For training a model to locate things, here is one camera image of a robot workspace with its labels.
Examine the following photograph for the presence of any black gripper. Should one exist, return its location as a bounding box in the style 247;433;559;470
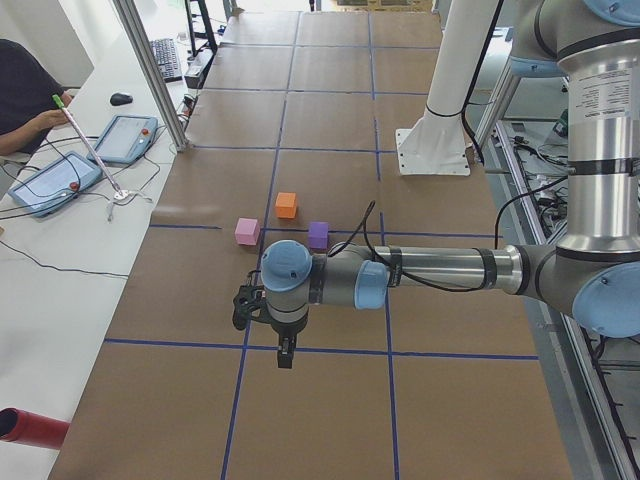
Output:
271;319;303;369

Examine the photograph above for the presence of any orange foam cube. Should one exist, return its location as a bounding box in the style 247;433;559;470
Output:
275;192;298;219

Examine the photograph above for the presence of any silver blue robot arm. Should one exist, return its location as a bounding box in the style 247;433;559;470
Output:
233;1;639;368

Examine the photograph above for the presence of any purple foam cube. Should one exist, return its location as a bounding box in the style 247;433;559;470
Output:
308;221;329;250

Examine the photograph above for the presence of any pink foam cube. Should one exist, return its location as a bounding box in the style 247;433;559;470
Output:
234;217;261;246

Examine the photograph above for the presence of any far blue teach pendant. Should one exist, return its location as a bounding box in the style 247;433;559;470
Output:
93;115;159;165

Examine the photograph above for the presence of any blue teach pendant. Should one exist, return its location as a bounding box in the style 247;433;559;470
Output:
8;151;102;217
93;115;159;165

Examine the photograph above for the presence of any red cylinder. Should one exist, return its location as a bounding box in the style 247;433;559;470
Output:
1;407;70;450

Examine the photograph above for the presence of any near blue teach pendant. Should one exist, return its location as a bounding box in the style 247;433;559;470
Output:
8;151;102;217

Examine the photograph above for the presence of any black computer mouse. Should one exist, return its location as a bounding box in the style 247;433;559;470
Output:
109;92;133;106

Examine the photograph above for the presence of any black keyboard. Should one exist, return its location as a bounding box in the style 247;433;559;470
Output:
149;38;182;82

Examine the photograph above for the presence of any pink stick with green tip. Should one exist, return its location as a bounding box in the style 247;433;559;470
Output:
52;94;130;201

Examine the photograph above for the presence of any person in dark shirt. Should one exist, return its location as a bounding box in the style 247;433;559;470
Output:
1;39;71;156

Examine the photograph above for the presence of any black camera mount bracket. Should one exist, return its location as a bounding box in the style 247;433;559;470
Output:
232;285;272;331

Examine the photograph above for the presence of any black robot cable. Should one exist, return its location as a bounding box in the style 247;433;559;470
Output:
327;200;574;294

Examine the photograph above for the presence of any white pedestal column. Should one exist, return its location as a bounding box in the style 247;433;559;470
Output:
396;0;503;176

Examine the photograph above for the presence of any aluminium frame post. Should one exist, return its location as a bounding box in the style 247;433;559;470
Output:
112;0;188;152

